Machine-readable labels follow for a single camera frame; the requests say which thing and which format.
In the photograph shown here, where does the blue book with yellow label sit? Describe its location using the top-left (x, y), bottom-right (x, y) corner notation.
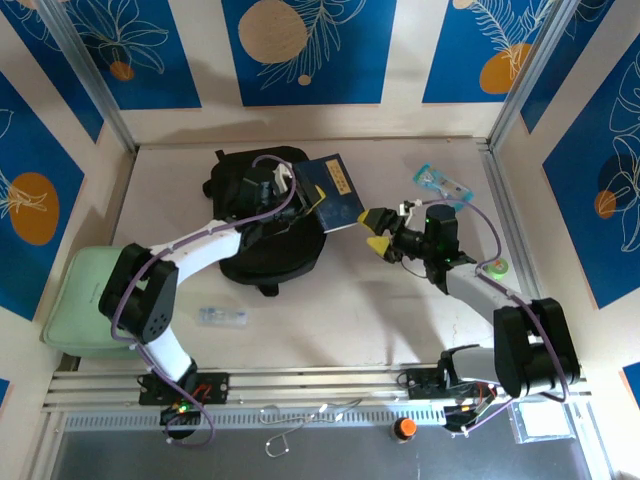
top-left (292, 153), bottom-right (366, 235)

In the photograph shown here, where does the black backpack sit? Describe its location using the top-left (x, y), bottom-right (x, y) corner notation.
top-left (202, 145), bottom-right (329, 298)

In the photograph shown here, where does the blue blister pack of supplies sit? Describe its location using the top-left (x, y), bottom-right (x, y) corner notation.
top-left (412, 162), bottom-right (474, 211)

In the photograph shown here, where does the mint green pencil case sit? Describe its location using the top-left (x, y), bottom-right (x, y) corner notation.
top-left (40, 247), bottom-right (146, 359)

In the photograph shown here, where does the green tape roll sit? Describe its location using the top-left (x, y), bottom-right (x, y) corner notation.
top-left (479, 257), bottom-right (511, 279)

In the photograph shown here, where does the clear plastic pen package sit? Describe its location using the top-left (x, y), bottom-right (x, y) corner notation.
top-left (197, 305), bottom-right (249, 329)

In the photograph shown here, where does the orange emergency stop button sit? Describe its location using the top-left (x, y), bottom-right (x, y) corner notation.
top-left (389, 418), bottom-right (417, 445)

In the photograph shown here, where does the black connector box with lights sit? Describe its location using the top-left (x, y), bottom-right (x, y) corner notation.
top-left (443, 398), bottom-right (497, 432)
top-left (159, 402), bottom-right (202, 427)

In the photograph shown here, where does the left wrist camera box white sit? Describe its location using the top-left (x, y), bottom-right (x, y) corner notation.
top-left (269, 163), bottom-right (294, 194)

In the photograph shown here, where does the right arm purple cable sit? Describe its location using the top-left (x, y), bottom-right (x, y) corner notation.
top-left (424, 198), bottom-right (570, 437)

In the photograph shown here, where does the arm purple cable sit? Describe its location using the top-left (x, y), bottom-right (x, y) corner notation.
top-left (110, 155), bottom-right (300, 448)
top-left (424, 198), bottom-right (570, 437)

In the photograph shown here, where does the aluminium side rail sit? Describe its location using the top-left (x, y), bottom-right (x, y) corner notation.
top-left (477, 139), bottom-right (559, 359)

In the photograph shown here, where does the blue floral wall poster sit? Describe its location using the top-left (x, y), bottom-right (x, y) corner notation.
top-left (422, 0), bottom-right (566, 105)
top-left (519, 0), bottom-right (640, 134)
top-left (542, 47), bottom-right (640, 310)
top-left (0, 69), bottom-right (86, 321)
top-left (47, 0), bottom-right (203, 111)
top-left (0, 0), bottom-right (105, 144)
top-left (222, 0), bottom-right (399, 107)

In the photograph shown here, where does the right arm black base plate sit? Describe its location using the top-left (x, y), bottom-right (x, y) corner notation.
top-left (407, 368), bottom-right (499, 401)

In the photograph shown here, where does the aluminium rail frame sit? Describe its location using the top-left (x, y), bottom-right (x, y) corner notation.
top-left (42, 359), bottom-right (596, 412)

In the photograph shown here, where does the thin grey wire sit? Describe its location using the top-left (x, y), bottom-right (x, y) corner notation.
top-left (259, 398), bottom-right (364, 426)

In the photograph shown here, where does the aluminium corner post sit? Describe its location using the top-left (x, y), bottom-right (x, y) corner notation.
top-left (37, 0), bottom-right (139, 154)
top-left (487, 0), bottom-right (589, 151)

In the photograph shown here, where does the slotted grey cable duct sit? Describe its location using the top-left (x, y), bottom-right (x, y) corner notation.
top-left (62, 407), bottom-right (451, 432)

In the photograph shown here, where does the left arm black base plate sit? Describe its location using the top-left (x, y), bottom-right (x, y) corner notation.
top-left (138, 372), bottom-right (230, 406)

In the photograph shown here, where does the metal wire hook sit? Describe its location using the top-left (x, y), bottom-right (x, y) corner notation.
top-left (266, 422), bottom-right (307, 458)

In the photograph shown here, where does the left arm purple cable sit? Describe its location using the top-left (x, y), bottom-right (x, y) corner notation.
top-left (110, 155), bottom-right (300, 448)

